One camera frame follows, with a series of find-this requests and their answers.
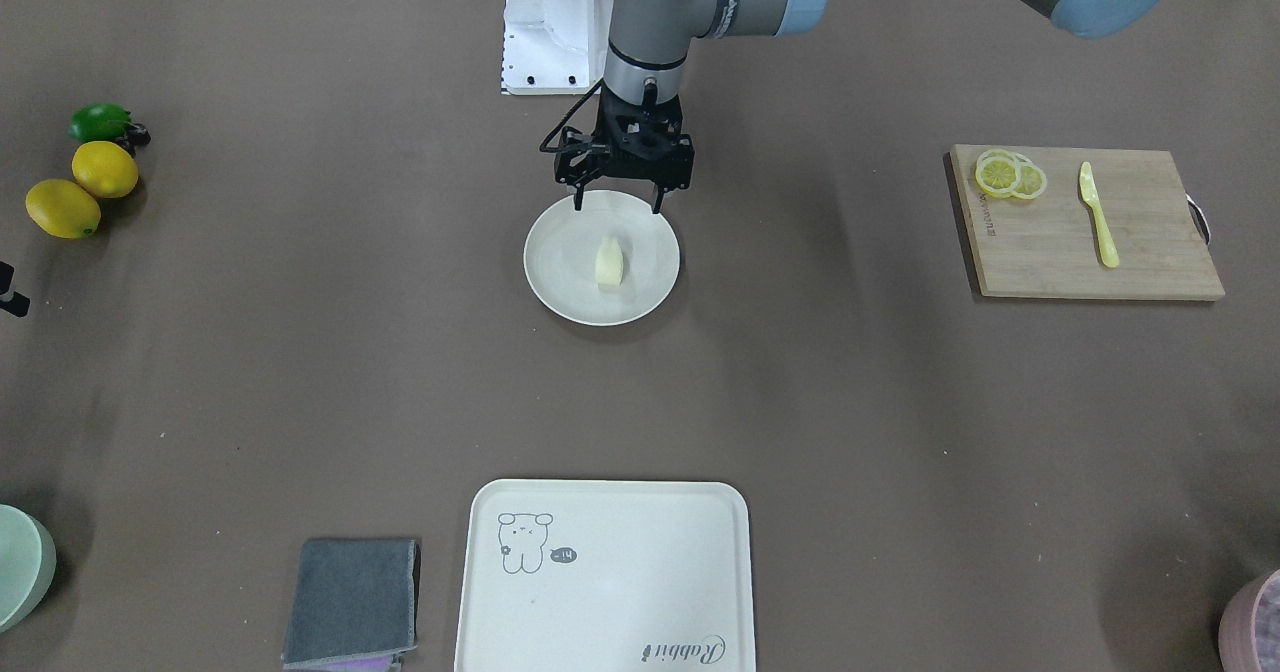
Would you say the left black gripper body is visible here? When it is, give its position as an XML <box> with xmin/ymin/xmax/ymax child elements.
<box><xmin>590</xmin><ymin>88</ymin><xmax>694</xmax><ymax>192</ymax></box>

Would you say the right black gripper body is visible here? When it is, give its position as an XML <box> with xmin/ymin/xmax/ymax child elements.
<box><xmin>0</xmin><ymin>262</ymin><xmax>31</xmax><ymax>317</ymax></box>

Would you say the round cream plate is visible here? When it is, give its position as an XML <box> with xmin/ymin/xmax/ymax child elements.
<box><xmin>524</xmin><ymin>189</ymin><xmax>681</xmax><ymax>326</ymax></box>

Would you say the white steamed bun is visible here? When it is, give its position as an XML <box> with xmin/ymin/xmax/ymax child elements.
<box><xmin>594</xmin><ymin>236</ymin><xmax>626</xmax><ymax>285</ymax></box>

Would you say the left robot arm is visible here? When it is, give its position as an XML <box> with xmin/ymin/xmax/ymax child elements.
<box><xmin>540</xmin><ymin>0</ymin><xmax>1161</xmax><ymax>212</ymax></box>

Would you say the cream rabbit tray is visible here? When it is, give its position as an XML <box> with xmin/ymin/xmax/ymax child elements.
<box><xmin>454</xmin><ymin>479</ymin><xmax>756</xmax><ymax>671</ymax></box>

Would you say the yellow lemon lower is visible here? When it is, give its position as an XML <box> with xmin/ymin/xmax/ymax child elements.
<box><xmin>26</xmin><ymin>179</ymin><xmax>101</xmax><ymax>239</ymax></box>

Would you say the yellow lemon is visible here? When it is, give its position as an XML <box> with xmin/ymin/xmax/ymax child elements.
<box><xmin>26</xmin><ymin>179</ymin><xmax>101</xmax><ymax>239</ymax></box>
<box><xmin>70</xmin><ymin>142</ymin><xmax>140</xmax><ymax>198</ymax></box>

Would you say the yellow lemon upper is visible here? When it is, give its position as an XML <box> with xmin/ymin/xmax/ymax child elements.
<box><xmin>70</xmin><ymin>142</ymin><xmax>140</xmax><ymax>198</ymax></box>

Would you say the green lime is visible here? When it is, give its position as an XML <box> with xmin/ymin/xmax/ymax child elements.
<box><xmin>68</xmin><ymin>102</ymin><xmax>133</xmax><ymax>143</ymax></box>

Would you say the dark purple small fruit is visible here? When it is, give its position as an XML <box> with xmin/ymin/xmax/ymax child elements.
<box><xmin>114</xmin><ymin>122</ymin><xmax>152</xmax><ymax>156</ymax></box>

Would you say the mint green bowl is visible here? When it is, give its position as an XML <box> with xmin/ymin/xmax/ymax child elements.
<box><xmin>1</xmin><ymin>504</ymin><xmax>58</xmax><ymax>634</ymax></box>

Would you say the lemon slice front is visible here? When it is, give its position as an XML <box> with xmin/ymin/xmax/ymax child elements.
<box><xmin>974</xmin><ymin>148</ymin><xmax>1021</xmax><ymax>198</ymax></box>

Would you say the lemon slice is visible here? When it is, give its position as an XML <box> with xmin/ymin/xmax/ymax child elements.
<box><xmin>1011</xmin><ymin>154</ymin><xmax>1047</xmax><ymax>201</ymax></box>
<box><xmin>974</xmin><ymin>148</ymin><xmax>1021</xmax><ymax>198</ymax></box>

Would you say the lemon slice back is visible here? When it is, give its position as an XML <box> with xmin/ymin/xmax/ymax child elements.
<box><xmin>1011</xmin><ymin>154</ymin><xmax>1047</xmax><ymax>201</ymax></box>

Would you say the wooden cutting board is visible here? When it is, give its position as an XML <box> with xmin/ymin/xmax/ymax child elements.
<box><xmin>950</xmin><ymin>143</ymin><xmax>1224</xmax><ymax>302</ymax></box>

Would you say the grey folded cloth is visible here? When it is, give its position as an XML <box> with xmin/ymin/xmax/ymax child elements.
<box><xmin>282</xmin><ymin>538</ymin><xmax>419</xmax><ymax>671</ymax></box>

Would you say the yellow plastic knife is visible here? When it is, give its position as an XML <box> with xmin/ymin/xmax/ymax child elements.
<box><xmin>1078</xmin><ymin>161</ymin><xmax>1120</xmax><ymax>268</ymax></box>

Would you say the pink bowl with ice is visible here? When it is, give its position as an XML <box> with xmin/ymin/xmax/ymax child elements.
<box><xmin>1219</xmin><ymin>570</ymin><xmax>1279</xmax><ymax>671</ymax></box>

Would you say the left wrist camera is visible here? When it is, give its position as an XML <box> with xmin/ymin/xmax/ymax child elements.
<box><xmin>539</xmin><ymin>125</ymin><xmax>611</xmax><ymax>192</ymax></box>

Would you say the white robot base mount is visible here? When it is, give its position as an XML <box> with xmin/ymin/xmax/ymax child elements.
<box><xmin>500</xmin><ymin>0</ymin><xmax>613</xmax><ymax>95</ymax></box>

